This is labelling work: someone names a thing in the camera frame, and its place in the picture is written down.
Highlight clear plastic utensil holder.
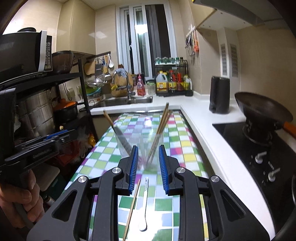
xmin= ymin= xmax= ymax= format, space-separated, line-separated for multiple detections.
xmin=115 ymin=131 xmax=164 ymax=173

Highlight person's left hand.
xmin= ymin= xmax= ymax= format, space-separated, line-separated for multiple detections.
xmin=1 ymin=170 xmax=45 ymax=228

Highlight red dish soap bottle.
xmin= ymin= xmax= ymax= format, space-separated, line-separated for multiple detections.
xmin=137 ymin=74 xmax=145 ymax=96

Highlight orange lidded black pot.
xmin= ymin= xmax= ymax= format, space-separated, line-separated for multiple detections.
xmin=53 ymin=98 xmax=78 ymax=126

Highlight black electric kettle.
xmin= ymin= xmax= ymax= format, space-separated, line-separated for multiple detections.
xmin=209 ymin=76 xmax=230 ymax=114

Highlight microwave oven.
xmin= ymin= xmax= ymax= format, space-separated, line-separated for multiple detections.
xmin=1 ymin=31 xmax=52 ymax=79

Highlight chrome sink faucet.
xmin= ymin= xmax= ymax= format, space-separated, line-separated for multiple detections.
xmin=111 ymin=71 xmax=135 ymax=99

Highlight hanging kitchen tools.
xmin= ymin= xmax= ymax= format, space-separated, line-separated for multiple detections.
xmin=185 ymin=26 xmax=200 ymax=56

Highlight outermost wooden chopstick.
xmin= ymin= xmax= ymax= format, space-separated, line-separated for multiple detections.
xmin=147 ymin=110 xmax=173 ymax=165

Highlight lone wooden chopstick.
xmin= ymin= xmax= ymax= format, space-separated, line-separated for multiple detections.
xmin=103 ymin=110 xmax=132 ymax=156

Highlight range hood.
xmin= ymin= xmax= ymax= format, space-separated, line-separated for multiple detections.
xmin=193 ymin=0 xmax=289 ymax=29

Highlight black gas stove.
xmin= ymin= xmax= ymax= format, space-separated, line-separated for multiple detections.
xmin=213 ymin=122 xmax=295 ymax=232

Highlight yellow oil bottle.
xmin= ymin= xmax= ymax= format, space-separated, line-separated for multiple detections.
xmin=156 ymin=71 xmax=168 ymax=94

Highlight checkered colourful tablecloth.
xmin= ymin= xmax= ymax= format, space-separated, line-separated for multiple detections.
xmin=72 ymin=110 xmax=212 ymax=240

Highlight large steel stockpot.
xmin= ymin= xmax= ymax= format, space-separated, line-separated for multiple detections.
xmin=19 ymin=90 xmax=55 ymax=138

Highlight black shelving unit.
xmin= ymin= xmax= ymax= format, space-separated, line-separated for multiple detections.
xmin=0 ymin=59 xmax=99 ymax=186

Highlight long wooden chopstick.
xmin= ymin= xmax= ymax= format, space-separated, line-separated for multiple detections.
xmin=144 ymin=102 xmax=170 ymax=167

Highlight black wok wooden handle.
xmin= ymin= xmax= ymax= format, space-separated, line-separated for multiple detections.
xmin=234 ymin=92 xmax=295 ymax=138

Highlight black condiment rack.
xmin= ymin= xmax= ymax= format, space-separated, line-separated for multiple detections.
xmin=154 ymin=57 xmax=193 ymax=97

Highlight dark glass bowl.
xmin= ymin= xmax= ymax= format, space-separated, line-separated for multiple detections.
xmin=52 ymin=51 xmax=74 ymax=74

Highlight window frame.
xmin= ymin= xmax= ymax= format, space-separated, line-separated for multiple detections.
xmin=115 ymin=1 xmax=177 ymax=80

